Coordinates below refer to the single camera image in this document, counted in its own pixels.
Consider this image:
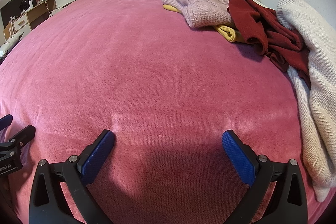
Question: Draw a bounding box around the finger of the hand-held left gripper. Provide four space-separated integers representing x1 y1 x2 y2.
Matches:
0 124 36 154
0 114 14 131

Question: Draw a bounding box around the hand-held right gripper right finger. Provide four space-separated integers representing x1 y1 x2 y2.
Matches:
222 130 308 224

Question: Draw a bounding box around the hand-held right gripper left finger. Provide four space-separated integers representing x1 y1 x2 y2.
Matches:
29 130 116 224

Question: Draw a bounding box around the cream knitted sweater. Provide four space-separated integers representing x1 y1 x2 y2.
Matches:
276 0 336 203

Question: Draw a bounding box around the grey and white pillow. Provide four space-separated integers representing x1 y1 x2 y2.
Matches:
0 32 24 60

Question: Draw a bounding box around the pink fleece bedspread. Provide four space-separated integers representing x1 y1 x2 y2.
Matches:
0 0 324 224

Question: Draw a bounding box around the white drawer cabinet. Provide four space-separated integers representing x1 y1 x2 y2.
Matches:
12 14 33 33

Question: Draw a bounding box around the wooden desk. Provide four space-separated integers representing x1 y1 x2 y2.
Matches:
25 0 56 31

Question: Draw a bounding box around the black television screen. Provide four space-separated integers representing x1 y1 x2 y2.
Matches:
0 0 36 29

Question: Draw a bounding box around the yellow garment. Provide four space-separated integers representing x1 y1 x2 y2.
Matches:
163 4 245 43

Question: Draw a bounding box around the dark red garment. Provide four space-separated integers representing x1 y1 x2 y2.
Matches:
228 0 313 88

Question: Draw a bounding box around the pale pink knitted sweater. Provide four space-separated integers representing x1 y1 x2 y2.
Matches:
161 0 237 29

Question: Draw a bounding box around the white round security camera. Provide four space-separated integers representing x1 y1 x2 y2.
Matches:
19 0 36 15

